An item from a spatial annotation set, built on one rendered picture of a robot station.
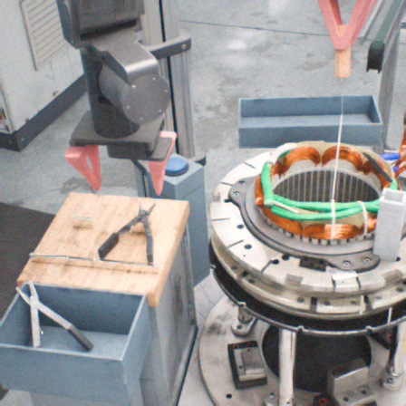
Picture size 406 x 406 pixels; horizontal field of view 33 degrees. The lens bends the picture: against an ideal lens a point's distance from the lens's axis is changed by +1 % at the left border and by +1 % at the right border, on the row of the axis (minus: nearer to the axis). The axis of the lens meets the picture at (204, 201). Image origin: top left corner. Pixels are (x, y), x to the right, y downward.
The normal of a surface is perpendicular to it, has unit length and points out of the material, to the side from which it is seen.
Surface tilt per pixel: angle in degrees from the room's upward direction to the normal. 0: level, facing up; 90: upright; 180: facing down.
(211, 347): 0
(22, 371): 90
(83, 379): 90
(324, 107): 90
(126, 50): 6
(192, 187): 90
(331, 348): 0
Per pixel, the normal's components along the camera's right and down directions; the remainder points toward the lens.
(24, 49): 0.92, 0.19
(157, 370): -0.20, 0.60
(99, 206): -0.06, -0.80
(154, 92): 0.51, 0.51
